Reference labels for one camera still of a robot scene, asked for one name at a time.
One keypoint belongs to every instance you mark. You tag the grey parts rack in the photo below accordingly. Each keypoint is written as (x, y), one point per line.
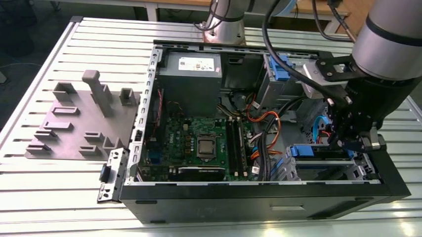
(82, 123)

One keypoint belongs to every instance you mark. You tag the grey power supply unit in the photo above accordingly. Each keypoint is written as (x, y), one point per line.
(192, 93)

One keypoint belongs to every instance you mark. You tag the black graphics card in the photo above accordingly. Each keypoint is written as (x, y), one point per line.
(198, 172)

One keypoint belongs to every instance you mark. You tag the wooden cabinet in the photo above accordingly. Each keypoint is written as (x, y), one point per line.
(357, 12)

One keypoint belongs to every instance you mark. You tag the black open PC case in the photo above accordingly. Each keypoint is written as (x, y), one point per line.
(230, 202)

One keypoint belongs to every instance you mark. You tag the black CPU socket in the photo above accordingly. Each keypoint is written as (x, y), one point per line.
(205, 136)

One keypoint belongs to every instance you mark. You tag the hard disk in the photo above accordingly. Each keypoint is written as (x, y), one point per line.
(304, 151)

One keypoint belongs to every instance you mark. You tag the green motherboard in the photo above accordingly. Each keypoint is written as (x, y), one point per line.
(174, 148)

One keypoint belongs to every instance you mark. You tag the metal drive cage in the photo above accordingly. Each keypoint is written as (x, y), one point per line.
(275, 93)

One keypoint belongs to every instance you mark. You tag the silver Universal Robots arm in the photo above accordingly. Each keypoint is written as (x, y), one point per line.
(389, 49)

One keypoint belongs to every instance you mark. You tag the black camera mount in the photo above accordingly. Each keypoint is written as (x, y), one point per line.
(325, 66)

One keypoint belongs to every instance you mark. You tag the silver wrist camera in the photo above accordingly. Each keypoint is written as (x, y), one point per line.
(312, 74)

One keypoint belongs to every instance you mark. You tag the white table frame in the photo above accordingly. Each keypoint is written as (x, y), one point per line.
(152, 13)

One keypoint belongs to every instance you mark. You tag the blue video port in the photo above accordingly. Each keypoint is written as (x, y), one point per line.
(105, 172)

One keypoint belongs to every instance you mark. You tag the silver CPU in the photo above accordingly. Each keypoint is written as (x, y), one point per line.
(206, 148)

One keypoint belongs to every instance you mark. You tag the metal rear bracket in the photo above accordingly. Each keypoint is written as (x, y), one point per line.
(116, 158)

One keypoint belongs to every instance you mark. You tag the wooden desk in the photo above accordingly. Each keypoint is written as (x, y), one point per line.
(305, 6)

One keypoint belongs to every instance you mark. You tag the metal disk bay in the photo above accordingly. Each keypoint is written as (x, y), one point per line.
(324, 163)

